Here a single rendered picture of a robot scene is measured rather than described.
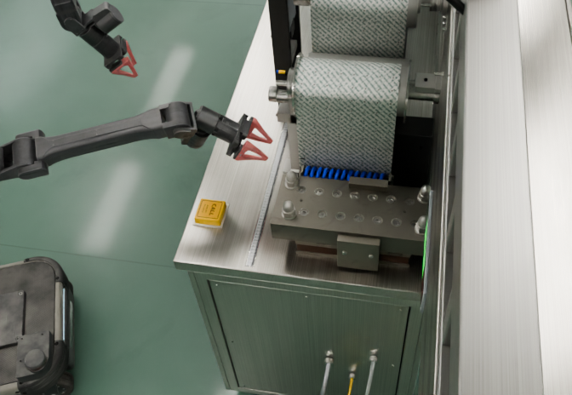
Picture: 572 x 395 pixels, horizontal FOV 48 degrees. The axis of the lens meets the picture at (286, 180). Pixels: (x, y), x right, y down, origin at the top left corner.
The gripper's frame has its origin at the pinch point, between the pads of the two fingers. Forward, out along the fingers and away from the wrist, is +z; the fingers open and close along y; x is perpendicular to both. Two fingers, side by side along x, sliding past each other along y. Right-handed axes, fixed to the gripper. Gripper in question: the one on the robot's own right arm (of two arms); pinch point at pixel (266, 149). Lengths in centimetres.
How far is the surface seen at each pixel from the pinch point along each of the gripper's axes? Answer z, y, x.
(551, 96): 33, 13, 62
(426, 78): 21.4, -6.4, 37.8
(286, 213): 8.4, 17.8, 2.1
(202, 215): -6.5, 12.4, -21.3
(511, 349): 11, 77, 74
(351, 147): 16.9, 0.2, 14.3
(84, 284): -23, -12, -138
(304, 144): 6.8, 0.2, 7.9
